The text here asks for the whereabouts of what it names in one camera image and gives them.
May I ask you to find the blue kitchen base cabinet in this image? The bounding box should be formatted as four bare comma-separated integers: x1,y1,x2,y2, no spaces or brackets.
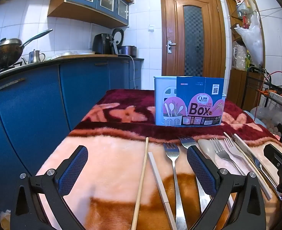
0,55,145,221

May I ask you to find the metal table knife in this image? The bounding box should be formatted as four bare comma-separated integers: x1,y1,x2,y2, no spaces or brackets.
230,134,282,200

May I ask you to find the wooden door with glass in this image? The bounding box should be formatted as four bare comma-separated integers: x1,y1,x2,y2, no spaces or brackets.
160,0,226,78

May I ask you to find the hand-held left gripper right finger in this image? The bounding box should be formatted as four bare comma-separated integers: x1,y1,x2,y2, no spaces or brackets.
186,146,267,230

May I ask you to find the white plastic bag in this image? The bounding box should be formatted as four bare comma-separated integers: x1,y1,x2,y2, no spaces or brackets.
234,11,265,67

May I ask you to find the light blue utensil holder box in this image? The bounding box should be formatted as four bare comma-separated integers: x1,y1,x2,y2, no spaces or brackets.
154,76,227,127

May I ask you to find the black air fryer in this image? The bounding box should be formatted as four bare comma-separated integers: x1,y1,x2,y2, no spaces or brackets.
93,34,119,55

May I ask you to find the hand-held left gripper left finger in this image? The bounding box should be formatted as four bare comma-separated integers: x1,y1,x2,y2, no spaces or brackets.
10,145,89,230

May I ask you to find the beige plastic spoon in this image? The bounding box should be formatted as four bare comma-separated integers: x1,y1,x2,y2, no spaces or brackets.
198,139,219,169

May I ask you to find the wooden wall shelf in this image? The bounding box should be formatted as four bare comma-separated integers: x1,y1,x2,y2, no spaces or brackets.
225,0,267,108

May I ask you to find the white power cable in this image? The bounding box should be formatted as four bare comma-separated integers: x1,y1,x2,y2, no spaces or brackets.
127,55,137,90

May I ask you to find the steel kettle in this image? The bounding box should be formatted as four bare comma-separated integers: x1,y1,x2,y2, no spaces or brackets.
21,50,46,65

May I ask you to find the green bottle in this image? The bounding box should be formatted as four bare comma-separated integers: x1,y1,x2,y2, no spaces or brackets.
245,50,252,71

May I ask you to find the white plastic jug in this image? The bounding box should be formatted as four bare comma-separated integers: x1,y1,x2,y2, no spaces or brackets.
232,42,248,71

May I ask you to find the gas stove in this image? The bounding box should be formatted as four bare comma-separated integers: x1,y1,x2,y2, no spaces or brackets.
0,62,23,76

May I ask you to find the white chopstick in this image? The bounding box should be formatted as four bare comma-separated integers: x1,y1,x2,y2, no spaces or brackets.
148,152,178,230
233,133,272,201

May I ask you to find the clear bag of eggs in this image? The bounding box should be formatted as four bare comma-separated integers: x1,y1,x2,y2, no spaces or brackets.
250,107,282,135

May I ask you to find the metal fork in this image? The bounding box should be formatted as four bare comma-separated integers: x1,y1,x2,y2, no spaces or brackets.
163,142,188,230
178,136,210,212
210,138,245,176
224,138,254,173

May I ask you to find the red cable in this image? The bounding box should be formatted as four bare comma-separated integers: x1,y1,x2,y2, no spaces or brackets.
255,71,282,125

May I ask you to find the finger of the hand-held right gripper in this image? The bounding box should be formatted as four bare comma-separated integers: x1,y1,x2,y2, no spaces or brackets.
264,144,282,170

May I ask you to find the wooden chopstick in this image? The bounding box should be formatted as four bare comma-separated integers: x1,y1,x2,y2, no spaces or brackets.
131,137,149,230
223,132,269,190

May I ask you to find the dark wok with handle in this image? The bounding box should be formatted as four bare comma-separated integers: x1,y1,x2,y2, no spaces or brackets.
0,29,53,72

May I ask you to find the black wire rack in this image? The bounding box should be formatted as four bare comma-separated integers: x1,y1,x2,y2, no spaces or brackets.
245,66,282,139

